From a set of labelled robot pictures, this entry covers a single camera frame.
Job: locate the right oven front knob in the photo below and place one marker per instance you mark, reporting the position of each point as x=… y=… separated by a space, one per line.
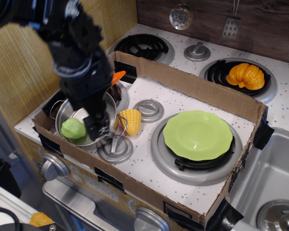
x=147 y=220

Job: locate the green plastic plate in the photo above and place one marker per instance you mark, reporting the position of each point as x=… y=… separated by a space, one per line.
x=197 y=135

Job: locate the stove burner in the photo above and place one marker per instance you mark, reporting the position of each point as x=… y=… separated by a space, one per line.
x=195 y=173
x=120 y=95
x=218 y=71
x=151 y=47

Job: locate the silver oven door handle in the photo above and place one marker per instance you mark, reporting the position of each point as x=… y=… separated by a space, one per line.
x=79 y=207

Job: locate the hanging metal spatula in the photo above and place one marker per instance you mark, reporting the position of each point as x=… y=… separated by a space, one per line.
x=231 y=24

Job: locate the green toy broccoli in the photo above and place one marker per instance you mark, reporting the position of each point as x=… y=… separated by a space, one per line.
x=72 y=128

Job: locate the yellow toy on floor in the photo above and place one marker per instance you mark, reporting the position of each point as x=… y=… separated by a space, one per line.
x=39 y=219

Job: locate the hanging metal skimmer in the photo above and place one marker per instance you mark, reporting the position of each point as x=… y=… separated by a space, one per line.
x=181 y=16

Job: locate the silver stove knob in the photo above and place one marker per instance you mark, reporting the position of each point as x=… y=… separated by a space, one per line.
x=116 y=150
x=151 y=110
x=197 y=53

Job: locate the silver sink basin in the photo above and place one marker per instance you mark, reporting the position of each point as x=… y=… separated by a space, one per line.
x=265 y=179

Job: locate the silver sink drain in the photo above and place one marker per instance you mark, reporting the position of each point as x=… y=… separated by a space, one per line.
x=273 y=216

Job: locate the brown cardboard fence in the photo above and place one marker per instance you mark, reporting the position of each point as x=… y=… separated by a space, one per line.
x=119 y=189

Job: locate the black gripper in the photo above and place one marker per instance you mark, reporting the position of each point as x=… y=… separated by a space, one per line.
x=84 y=79

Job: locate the silver centre stove knob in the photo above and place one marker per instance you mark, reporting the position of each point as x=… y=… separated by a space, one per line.
x=151 y=110

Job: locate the back right stove burner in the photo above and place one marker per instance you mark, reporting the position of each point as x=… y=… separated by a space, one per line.
x=218 y=71

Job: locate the front right stove burner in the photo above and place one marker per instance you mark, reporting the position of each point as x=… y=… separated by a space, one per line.
x=195 y=173

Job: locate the yellow toy corn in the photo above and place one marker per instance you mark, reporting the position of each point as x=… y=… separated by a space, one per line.
x=130 y=120

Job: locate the oven knob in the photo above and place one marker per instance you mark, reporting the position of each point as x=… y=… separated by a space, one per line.
x=53 y=167
x=147 y=220

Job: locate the silver front stove knob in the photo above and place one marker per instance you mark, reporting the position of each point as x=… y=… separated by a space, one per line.
x=116 y=150

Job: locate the orange toy carrot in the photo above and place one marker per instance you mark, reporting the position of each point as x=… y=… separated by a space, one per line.
x=117 y=76

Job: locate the orange toy pumpkin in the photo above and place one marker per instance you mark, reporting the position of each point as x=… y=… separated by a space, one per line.
x=247 y=76

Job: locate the front left stove burner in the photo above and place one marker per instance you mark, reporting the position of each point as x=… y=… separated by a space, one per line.
x=120 y=95

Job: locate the silver back stove knob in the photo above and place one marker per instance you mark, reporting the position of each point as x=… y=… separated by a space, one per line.
x=197 y=53

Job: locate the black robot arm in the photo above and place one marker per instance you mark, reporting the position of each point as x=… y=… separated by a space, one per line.
x=61 y=24

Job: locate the left oven front knob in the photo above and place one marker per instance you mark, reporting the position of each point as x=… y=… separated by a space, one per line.
x=53 y=167

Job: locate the back left stove burner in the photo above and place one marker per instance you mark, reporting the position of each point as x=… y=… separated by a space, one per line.
x=151 y=47

